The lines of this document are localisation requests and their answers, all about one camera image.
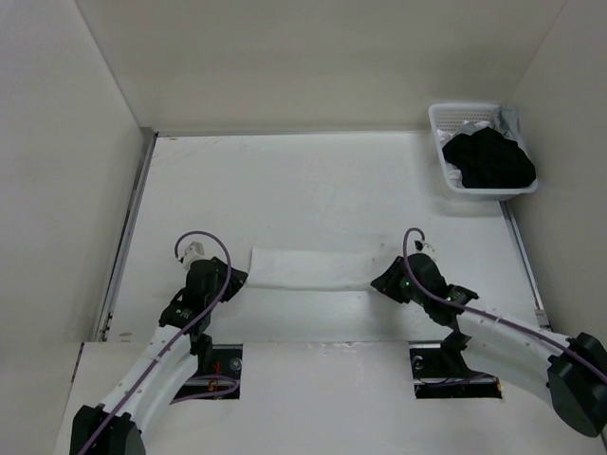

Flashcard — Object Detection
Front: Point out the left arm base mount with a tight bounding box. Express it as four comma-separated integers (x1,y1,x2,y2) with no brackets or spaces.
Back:
172,341,244,404

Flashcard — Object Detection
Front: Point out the white tank top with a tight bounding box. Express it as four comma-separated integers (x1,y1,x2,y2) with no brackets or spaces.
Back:
247,247,389,292

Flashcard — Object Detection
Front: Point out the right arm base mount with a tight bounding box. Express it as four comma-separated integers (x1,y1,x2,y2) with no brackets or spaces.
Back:
409,342,503,399

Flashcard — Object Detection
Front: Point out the black tank top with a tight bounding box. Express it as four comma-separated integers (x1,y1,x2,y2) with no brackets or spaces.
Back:
442,127,537,190

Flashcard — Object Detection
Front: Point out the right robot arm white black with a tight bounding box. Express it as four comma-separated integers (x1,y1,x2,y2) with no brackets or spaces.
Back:
371,253,606,438

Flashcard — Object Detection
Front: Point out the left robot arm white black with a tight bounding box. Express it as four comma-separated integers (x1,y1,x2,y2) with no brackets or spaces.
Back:
69,258,248,454

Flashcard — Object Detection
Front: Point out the white plastic laundry basket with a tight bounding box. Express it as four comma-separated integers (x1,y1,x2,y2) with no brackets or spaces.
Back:
428,102,539,202

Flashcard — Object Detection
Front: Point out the grey garment in basket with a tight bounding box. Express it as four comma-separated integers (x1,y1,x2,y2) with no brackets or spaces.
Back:
456,105,519,141

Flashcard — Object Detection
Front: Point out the white garment in basket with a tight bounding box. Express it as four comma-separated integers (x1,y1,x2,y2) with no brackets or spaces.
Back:
436,121,466,188

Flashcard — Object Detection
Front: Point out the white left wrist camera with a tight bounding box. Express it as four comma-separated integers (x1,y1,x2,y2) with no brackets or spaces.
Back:
180,241,205,270

